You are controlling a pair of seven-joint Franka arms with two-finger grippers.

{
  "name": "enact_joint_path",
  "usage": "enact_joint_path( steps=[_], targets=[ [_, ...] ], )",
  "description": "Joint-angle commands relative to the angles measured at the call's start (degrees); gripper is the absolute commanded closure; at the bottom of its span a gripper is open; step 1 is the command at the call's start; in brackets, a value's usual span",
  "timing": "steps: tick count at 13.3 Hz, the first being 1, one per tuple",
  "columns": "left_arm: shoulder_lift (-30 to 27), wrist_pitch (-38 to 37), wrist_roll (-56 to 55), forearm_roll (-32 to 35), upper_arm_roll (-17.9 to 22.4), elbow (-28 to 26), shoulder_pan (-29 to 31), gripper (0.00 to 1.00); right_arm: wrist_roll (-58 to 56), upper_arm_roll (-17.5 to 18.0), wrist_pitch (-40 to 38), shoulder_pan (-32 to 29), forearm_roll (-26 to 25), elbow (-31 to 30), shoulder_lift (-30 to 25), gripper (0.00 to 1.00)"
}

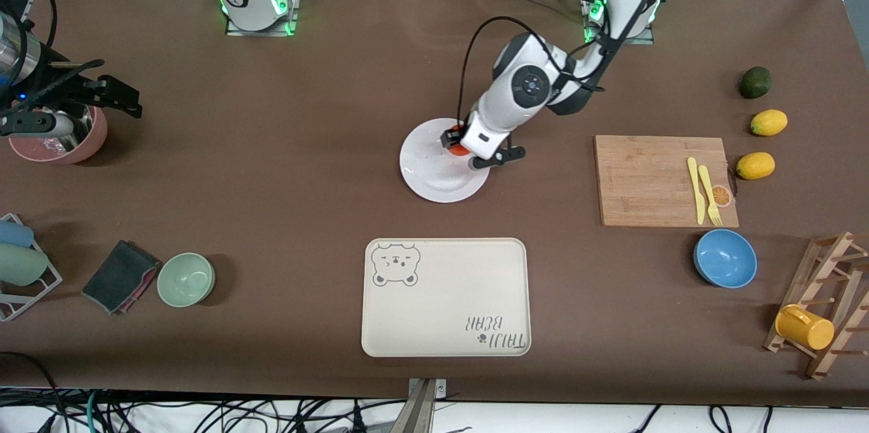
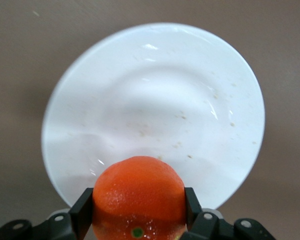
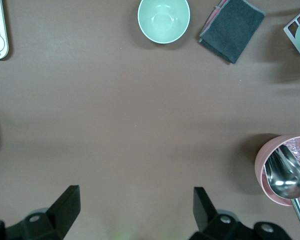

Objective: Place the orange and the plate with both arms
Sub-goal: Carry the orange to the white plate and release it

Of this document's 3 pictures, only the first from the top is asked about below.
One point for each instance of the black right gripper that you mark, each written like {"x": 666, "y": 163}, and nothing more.
{"x": 68, "y": 89}

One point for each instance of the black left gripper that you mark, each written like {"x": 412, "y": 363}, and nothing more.
{"x": 451, "y": 137}

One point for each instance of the white round plate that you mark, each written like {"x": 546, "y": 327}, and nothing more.
{"x": 434, "y": 178}

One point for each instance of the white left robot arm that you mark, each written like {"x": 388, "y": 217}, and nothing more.
{"x": 523, "y": 90}

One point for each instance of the pink bowl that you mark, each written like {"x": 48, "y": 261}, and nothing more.
{"x": 89, "y": 144}

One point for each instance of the stainless steel cup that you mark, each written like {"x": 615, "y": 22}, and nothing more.
{"x": 78, "y": 131}

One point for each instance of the cream bear print tray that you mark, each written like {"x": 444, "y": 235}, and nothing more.
{"x": 441, "y": 311}

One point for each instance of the dark grey folded cloth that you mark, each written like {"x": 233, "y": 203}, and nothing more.
{"x": 119, "y": 275}

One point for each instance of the light blue cup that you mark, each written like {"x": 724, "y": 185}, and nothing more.
{"x": 13, "y": 234}

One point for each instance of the pale green bowl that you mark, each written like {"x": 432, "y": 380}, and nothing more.
{"x": 186, "y": 279}

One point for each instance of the pale green cup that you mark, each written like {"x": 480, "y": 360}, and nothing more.
{"x": 20, "y": 265}

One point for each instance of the wooden cutting board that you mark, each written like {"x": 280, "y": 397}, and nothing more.
{"x": 638, "y": 182}

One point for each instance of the yellow plastic knife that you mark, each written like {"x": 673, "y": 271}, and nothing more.
{"x": 696, "y": 192}

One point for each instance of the yellow plastic fork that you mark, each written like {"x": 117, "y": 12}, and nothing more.
{"x": 706, "y": 182}

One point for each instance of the orange slice tag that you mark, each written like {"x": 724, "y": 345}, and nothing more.
{"x": 722, "y": 197}

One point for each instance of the blue bowl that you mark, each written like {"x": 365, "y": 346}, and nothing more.
{"x": 725, "y": 258}

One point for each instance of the yellow lemon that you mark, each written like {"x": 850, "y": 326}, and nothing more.
{"x": 755, "y": 165}
{"x": 768, "y": 122}

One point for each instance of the dark green avocado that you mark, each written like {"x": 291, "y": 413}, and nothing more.
{"x": 755, "y": 82}

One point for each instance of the wooden peg rack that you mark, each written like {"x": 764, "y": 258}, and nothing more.
{"x": 812, "y": 284}

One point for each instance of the yellow mug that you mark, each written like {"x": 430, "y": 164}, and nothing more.
{"x": 811, "y": 331}

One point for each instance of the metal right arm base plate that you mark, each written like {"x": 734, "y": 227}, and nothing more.
{"x": 234, "y": 31}

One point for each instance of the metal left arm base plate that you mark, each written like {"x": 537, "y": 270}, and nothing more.
{"x": 628, "y": 41}

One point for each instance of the grey metal table bracket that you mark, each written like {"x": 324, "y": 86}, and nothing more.
{"x": 422, "y": 412}

